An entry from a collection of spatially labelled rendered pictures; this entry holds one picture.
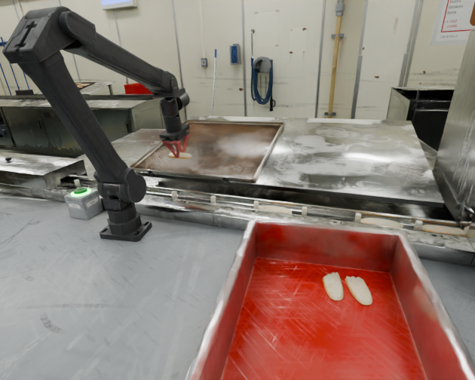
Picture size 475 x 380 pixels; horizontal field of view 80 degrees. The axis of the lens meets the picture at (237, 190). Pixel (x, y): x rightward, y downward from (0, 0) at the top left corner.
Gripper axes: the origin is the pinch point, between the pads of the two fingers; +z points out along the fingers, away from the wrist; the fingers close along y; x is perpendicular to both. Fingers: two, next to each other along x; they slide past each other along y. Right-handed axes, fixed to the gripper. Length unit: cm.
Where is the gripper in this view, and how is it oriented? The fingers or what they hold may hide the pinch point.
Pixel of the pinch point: (179, 153)
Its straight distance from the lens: 106.9
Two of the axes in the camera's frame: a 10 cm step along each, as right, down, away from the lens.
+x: -9.1, -1.4, 3.8
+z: 0.9, 8.3, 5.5
